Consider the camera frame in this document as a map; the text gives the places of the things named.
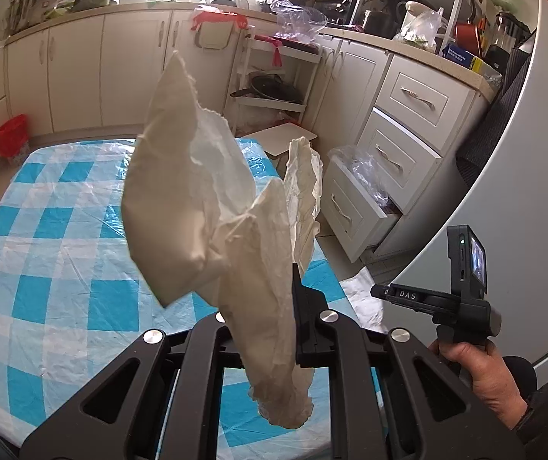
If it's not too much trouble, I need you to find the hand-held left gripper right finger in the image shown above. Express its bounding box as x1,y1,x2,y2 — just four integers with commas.
291,263,527,460

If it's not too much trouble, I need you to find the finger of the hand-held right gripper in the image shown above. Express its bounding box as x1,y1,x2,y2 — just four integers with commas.
371,284,430,309

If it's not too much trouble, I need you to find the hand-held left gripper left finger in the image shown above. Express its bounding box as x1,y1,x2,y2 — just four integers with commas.
19,311,256,460

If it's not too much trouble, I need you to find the white drawer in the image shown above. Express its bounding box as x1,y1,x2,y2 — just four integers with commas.
323,158,402,265

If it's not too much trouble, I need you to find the clear plastic bag liner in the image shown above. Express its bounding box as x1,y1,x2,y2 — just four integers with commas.
328,146,395,208

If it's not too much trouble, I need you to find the cream paper bag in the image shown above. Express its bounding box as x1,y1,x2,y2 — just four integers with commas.
121,50,325,430

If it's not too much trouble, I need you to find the red trash bin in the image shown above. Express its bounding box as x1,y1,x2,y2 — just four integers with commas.
0,115,31,166

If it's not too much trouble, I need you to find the person's right hand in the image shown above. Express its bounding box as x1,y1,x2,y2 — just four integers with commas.
428,330,530,430

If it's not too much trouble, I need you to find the table with blue checked cloth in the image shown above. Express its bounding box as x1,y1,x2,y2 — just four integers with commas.
0,136,386,460

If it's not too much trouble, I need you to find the white corner drawer cabinet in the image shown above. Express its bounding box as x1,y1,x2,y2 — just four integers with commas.
303,36,491,265

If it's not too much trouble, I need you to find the white board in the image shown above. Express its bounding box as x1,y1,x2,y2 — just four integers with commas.
255,122,319,157

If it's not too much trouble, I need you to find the white rolling cart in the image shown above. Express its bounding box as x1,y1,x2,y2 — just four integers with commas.
223,26,323,138

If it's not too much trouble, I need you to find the black pan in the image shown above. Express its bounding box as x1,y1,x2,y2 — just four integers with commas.
231,74,304,107

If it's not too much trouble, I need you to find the blue box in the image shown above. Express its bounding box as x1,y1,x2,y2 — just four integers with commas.
441,43,484,71

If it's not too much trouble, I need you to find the plastic bag with greens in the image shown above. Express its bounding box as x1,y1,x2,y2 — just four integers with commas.
394,10,446,52

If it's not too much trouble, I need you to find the blender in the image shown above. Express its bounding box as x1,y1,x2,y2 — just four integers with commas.
487,12,525,74

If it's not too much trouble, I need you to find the red pot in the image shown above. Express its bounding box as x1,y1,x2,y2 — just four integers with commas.
453,21,484,54

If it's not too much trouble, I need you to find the white kettle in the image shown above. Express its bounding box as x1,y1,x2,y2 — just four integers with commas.
396,1,431,39

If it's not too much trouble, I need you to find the crumpled clear plastic bag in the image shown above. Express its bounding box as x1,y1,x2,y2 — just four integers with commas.
270,0,328,47

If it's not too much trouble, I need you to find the toaster oven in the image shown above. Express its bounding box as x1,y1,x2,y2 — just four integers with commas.
315,0,359,26

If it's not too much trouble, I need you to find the white base cabinet with doors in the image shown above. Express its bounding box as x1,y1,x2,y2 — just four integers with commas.
3,7,256,138

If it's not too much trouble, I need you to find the white hanging bin red bag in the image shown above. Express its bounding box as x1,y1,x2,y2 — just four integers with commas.
192,6,249,52

